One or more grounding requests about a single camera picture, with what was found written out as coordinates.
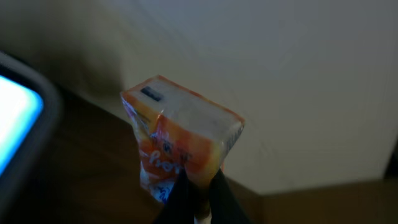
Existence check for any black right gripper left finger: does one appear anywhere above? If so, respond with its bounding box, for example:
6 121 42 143
154 170 197 224

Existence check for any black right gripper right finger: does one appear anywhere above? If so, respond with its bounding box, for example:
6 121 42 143
209 169 251 224

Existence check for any orange tissue pack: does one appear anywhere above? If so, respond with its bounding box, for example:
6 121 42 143
120 75 244 203

